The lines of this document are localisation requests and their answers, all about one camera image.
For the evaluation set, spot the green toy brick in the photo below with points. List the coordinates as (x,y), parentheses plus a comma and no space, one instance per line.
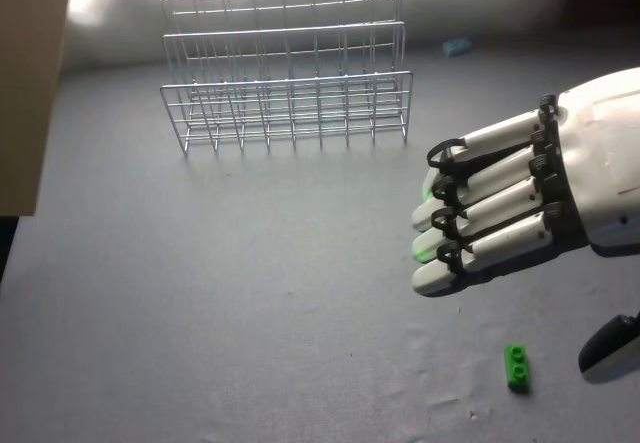
(518,368)

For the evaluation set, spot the white backdrop cloth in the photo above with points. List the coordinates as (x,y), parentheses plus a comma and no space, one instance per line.
(475,3)

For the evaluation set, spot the blue toy brick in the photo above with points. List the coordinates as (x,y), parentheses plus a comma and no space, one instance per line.
(457,46)

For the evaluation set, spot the beige paperback book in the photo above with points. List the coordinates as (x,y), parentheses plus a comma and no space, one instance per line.
(27,88)

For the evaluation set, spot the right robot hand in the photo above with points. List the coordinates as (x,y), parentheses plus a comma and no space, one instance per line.
(505,213)

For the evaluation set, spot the grey table cloth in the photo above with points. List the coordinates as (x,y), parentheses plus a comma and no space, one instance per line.
(250,288)

